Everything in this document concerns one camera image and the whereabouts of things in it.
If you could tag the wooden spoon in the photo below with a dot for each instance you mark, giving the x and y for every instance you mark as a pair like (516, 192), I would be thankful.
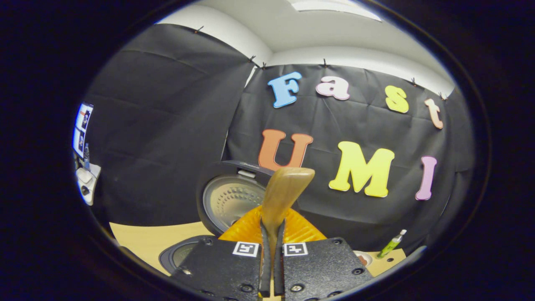
(286, 188)

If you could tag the large ceiling light panel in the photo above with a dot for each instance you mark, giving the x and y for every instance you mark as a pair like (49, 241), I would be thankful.
(334, 7)

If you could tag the green drink bottle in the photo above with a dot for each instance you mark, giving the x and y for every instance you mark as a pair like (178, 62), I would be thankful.
(391, 244)

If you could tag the black computer mouse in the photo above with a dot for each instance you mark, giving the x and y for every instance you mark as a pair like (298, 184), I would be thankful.
(85, 190)

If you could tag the dark grey rice cooker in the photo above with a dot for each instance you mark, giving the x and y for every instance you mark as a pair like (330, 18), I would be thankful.
(230, 200)

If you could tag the black backdrop cloth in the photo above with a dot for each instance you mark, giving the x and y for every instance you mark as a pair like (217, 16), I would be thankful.
(167, 125)

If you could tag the white round plate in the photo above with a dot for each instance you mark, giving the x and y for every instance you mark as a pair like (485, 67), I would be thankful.
(364, 258)

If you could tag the white side desk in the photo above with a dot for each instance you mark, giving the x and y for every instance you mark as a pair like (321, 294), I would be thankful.
(88, 182)

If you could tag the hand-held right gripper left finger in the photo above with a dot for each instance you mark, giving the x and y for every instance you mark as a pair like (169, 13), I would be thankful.
(221, 271)

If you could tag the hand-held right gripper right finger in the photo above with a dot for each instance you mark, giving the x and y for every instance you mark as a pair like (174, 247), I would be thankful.
(322, 271)

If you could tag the computer monitor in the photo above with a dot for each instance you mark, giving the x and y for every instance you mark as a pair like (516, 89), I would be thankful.
(82, 129)

